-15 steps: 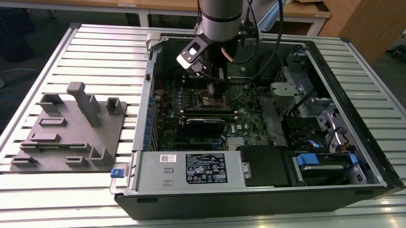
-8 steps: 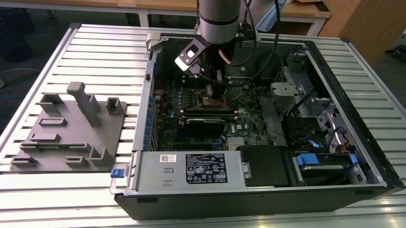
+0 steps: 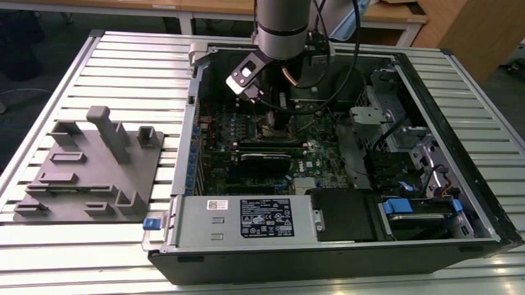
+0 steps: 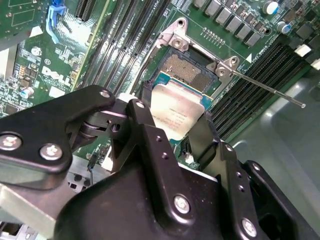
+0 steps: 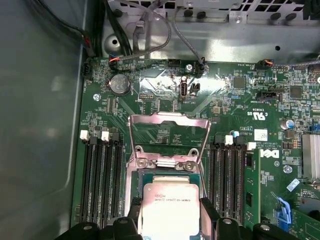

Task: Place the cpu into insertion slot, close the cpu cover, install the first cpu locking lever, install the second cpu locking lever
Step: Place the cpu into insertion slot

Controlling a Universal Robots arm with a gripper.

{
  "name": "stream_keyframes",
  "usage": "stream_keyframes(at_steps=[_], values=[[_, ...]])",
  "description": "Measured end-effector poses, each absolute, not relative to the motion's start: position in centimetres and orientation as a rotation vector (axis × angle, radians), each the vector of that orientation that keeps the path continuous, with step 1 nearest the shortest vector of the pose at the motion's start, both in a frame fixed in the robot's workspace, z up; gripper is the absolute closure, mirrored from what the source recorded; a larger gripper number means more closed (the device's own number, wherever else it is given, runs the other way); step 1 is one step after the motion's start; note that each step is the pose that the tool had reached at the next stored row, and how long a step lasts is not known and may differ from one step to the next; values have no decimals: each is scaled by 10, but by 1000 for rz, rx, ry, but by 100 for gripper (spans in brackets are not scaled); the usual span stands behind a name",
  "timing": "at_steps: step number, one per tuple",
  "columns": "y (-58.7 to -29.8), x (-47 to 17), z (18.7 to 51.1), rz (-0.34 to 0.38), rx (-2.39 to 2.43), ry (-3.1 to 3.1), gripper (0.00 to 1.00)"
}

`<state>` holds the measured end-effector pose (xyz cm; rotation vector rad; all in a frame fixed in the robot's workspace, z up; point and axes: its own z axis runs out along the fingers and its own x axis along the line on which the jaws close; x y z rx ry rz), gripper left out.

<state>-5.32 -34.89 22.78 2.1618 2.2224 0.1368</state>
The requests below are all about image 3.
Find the black graphics card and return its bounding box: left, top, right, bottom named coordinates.
left=239, top=152, right=292, bottom=179

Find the hard disk in blue carrier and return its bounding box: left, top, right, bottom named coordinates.
left=379, top=198, right=464, bottom=241

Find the green motherboard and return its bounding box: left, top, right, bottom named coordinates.
left=194, top=100, right=360, bottom=197

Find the black disk bay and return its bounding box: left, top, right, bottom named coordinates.
left=363, top=149, right=426, bottom=197

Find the wooden cabinet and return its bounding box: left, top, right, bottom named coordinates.
left=408, top=0, right=525, bottom=85

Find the CPU socket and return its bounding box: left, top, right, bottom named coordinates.
left=252, top=116, right=299, bottom=143

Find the black power cable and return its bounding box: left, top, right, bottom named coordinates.
left=371, top=119, right=411, bottom=153

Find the yellow red wire bundle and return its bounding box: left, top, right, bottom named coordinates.
left=432, top=179, right=454, bottom=199

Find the grey case handle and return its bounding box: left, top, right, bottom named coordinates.
left=188, top=42, right=210, bottom=67

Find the silver power supply unit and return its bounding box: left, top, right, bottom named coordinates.
left=162, top=195, right=319, bottom=248

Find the wooden desk white frame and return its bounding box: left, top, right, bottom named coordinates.
left=178, top=0, right=430, bottom=47
left=0, top=0, right=193, bottom=35

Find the perforated metal drive cage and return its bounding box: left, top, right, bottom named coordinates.
left=347, top=69, right=415, bottom=153

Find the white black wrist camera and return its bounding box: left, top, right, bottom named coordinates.
left=224, top=50, right=268, bottom=104

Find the black camera cable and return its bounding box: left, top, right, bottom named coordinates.
left=288, top=0, right=365, bottom=90

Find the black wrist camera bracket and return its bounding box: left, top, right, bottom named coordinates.
left=304, top=29, right=337, bottom=67

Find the black chair base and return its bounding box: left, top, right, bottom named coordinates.
left=498, top=42, right=525, bottom=76

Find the silver CPU plate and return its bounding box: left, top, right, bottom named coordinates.
left=260, top=124, right=292, bottom=140

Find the grey metal support bar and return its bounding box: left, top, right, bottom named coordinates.
left=335, top=122, right=372, bottom=190

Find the black PC case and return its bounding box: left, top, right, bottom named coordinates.
left=141, top=41, right=525, bottom=286

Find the grey parts rack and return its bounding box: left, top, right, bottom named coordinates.
left=11, top=106, right=165, bottom=222

